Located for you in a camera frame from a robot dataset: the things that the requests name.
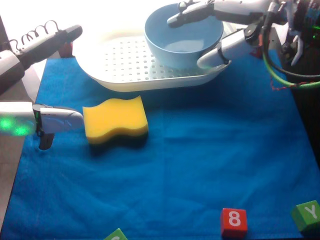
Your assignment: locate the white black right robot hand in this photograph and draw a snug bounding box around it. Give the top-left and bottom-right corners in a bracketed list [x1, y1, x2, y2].
[166, 0, 272, 71]

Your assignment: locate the red block letter G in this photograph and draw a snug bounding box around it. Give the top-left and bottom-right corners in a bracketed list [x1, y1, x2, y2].
[58, 41, 75, 58]

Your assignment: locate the green block letter Y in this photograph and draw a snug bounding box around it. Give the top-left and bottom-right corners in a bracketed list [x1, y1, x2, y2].
[290, 200, 320, 235]

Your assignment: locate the white perforated drain tray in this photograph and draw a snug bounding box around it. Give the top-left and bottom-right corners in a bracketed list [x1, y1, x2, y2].
[74, 23, 232, 93]

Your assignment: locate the red block number 8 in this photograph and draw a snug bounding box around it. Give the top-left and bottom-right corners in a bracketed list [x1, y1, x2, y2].
[220, 207, 248, 238]

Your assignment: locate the thin red twisted wire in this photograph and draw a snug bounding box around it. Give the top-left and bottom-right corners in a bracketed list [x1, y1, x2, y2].
[270, 73, 320, 91]

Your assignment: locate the light blue bowl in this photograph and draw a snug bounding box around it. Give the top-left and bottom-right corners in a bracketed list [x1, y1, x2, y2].
[143, 2, 225, 71]

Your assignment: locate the black oblong knob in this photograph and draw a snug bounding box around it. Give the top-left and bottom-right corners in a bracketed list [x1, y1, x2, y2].
[38, 133, 55, 151]

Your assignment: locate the green sleeved cable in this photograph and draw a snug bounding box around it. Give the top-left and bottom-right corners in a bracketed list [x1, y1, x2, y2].
[261, 14, 320, 90]

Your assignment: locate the blue cloth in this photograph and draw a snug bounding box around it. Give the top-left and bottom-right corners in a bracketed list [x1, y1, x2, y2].
[0, 48, 320, 240]

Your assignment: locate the yellow sponge with green layer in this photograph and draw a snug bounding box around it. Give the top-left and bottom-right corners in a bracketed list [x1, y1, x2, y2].
[82, 96, 150, 146]

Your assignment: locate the green block white curved letter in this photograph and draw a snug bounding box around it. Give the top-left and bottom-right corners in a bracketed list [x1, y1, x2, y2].
[103, 227, 128, 240]

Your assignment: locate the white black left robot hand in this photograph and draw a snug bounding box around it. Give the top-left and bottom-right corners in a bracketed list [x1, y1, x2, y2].
[0, 24, 84, 137]

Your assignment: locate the black coiled cable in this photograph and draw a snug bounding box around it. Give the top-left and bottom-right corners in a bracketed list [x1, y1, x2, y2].
[3, 19, 62, 52]

